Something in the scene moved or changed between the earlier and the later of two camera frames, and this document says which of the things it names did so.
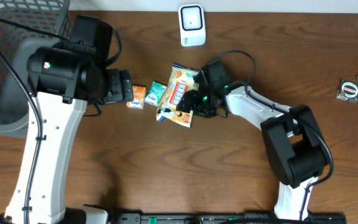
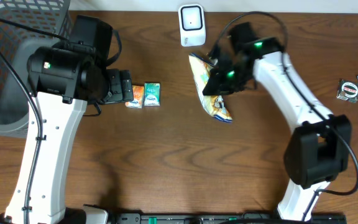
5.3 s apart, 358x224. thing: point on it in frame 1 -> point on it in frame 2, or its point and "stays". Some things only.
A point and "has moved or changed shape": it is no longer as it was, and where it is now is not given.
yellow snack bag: x=181 y=79 has moved or changed shape
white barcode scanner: x=192 y=25 stays
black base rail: x=225 y=218 stays
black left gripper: x=126 y=90 stays
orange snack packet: x=138 y=98 stays
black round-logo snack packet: x=347 y=90 stays
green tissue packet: x=156 y=94 has moved or changed shape
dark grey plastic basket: x=4 y=98 stays
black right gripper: x=188 y=102 -> x=217 y=87
